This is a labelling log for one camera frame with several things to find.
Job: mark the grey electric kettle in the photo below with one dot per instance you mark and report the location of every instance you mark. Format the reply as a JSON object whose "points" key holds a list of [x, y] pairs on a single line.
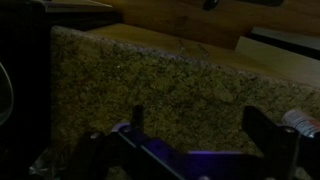
{"points": [[23, 83]]}

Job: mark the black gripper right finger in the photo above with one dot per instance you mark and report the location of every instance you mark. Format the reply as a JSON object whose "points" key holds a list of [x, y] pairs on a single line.
{"points": [[266, 136]]}

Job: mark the wooden wall cabinet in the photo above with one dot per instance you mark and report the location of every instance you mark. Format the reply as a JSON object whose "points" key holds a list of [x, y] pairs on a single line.
{"points": [[200, 23]]}

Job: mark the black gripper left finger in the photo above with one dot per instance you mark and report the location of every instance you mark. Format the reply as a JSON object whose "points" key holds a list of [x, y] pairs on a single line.
{"points": [[137, 116]]}

